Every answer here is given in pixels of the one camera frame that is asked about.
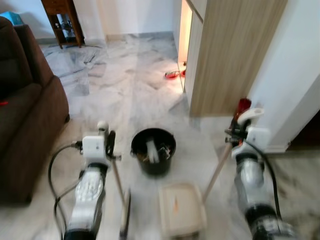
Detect beige long handled dustpan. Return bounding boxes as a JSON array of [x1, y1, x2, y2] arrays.
[[158, 107, 265, 239]]

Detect dark red object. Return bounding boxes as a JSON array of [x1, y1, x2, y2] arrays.
[[237, 98, 253, 119]]

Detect white paper scrap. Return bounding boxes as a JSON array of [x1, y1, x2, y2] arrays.
[[146, 141, 160, 164]]

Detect black plastic bucket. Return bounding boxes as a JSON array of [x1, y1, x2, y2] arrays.
[[130, 127, 177, 177]]

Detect light wood cabinet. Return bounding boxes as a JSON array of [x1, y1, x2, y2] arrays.
[[183, 0, 289, 119]]

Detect brown fabric sofa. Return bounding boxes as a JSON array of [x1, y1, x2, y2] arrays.
[[0, 17, 71, 206]]

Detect red bowl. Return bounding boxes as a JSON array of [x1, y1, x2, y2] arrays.
[[164, 70, 186, 80]]

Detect dark wooden side table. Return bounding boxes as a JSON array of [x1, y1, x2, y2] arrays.
[[40, 0, 86, 50]]

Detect teal box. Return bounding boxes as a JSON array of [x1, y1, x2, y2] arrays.
[[0, 11, 24, 26]]

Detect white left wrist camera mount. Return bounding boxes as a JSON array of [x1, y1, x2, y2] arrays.
[[82, 133, 109, 164]]

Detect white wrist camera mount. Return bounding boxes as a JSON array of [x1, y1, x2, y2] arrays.
[[244, 127, 271, 156], [82, 133, 109, 164]]

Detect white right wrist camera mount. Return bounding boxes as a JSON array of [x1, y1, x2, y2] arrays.
[[244, 127, 271, 156]]

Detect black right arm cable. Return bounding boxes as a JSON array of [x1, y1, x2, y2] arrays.
[[244, 141, 283, 222]]

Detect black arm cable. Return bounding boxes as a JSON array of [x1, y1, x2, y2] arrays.
[[244, 141, 283, 222], [47, 142, 84, 237]]

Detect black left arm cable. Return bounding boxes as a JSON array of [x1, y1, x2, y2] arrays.
[[47, 142, 84, 237]]

